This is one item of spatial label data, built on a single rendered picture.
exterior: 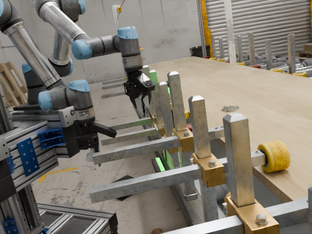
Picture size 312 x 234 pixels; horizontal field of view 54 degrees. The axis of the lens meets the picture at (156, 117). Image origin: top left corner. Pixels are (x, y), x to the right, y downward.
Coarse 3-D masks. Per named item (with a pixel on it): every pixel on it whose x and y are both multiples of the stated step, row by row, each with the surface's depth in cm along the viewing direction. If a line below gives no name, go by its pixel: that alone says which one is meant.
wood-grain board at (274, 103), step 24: (168, 72) 304; (192, 72) 279; (216, 72) 257; (240, 72) 239; (264, 72) 223; (216, 96) 177; (240, 96) 168; (264, 96) 160; (288, 96) 153; (216, 120) 135; (264, 120) 125; (288, 120) 120; (288, 144) 99; (288, 168) 84; (288, 192) 73
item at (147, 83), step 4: (136, 72) 122; (140, 72) 123; (132, 76) 122; (136, 76) 120; (140, 76) 121; (144, 76) 121; (136, 80) 120; (140, 80) 118; (144, 80) 119; (148, 80) 119; (140, 84) 118; (144, 84) 117; (148, 84) 116; (152, 84) 117; (144, 88) 116; (148, 88) 116; (152, 88) 117
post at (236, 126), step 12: (228, 120) 55; (240, 120) 55; (228, 132) 56; (240, 132) 55; (228, 144) 57; (240, 144) 56; (228, 156) 58; (240, 156) 56; (228, 168) 60; (240, 168) 57; (240, 180) 58; (252, 180) 58; (240, 192) 58; (252, 192) 59; (240, 204) 59
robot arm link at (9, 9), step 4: (0, 0) 106; (4, 0) 110; (8, 0) 115; (0, 4) 105; (4, 4) 109; (8, 4) 113; (0, 8) 105; (4, 8) 109; (8, 8) 113; (0, 12) 106; (4, 12) 109; (8, 12) 113; (0, 16) 107; (4, 16) 111; (8, 16) 115; (0, 20) 110; (4, 20) 114; (0, 24) 116
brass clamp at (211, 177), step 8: (192, 160) 87; (200, 160) 82; (208, 160) 81; (216, 160) 80; (208, 168) 76; (216, 168) 76; (208, 176) 76; (216, 176) 77; (224, 176) 77; (208, 184) 77; (216, 184) 77
